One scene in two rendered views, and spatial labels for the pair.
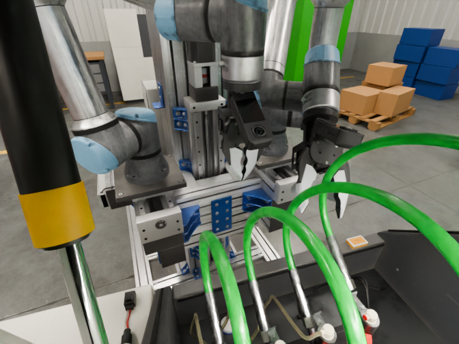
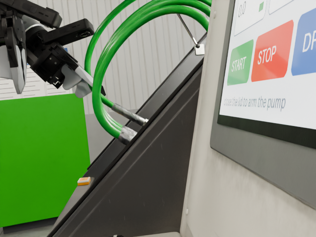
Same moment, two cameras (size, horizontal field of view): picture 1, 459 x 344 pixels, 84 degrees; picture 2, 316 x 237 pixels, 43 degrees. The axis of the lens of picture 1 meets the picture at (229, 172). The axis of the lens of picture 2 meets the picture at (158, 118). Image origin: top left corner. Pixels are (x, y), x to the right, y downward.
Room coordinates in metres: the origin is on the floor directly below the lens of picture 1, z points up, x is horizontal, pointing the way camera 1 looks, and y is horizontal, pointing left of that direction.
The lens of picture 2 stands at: (0.05, 0.66, 1.17)
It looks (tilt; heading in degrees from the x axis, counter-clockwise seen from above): 3 degrees down; 283
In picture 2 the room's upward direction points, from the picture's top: 6 degrees counter-clockwise
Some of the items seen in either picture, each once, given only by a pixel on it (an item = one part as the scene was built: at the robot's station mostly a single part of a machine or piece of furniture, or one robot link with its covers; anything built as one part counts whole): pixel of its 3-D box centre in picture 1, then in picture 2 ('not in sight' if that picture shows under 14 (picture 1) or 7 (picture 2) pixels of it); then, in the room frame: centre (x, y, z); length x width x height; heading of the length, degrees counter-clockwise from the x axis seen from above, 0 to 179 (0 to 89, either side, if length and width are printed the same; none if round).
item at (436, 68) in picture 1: (427, 62); not in sight; (5.69, -4.11, 0.61); 1.26 x 0.48 x 1.22; 23
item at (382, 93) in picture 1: (378, 92); not in sight; (4.20, -2.42, 0.39); 1.20 x 0.85 x 0.79; 125
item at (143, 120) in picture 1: (136, 129); not in sight; (0.75, 0.29, 1.20); 0.13 x 0.12 x 0.14; 158
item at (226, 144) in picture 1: (233, 145); (11, 44); (0.46, -0.01, 1.29); 0.05 x 0.02 x 0.09; 106
